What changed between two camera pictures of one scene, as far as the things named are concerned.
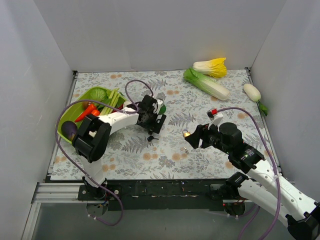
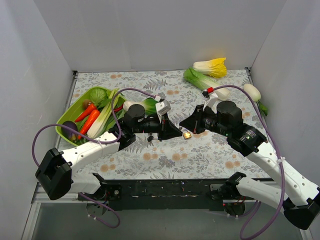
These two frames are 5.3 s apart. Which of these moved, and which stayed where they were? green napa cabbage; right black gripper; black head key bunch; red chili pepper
Moved: right black gripper
Stayed: green napa cabbage; black head key bunch; red chili pepper
